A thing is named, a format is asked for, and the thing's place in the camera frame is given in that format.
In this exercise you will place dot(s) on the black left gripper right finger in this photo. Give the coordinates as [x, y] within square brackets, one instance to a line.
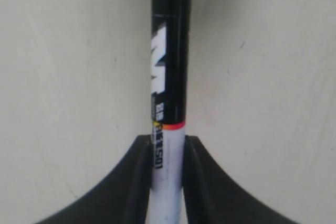
[211, 196]

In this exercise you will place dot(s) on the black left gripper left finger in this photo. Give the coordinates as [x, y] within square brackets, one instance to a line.
[121, 197]

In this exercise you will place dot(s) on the black and white marker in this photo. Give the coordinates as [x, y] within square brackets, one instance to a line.
[170, 28]

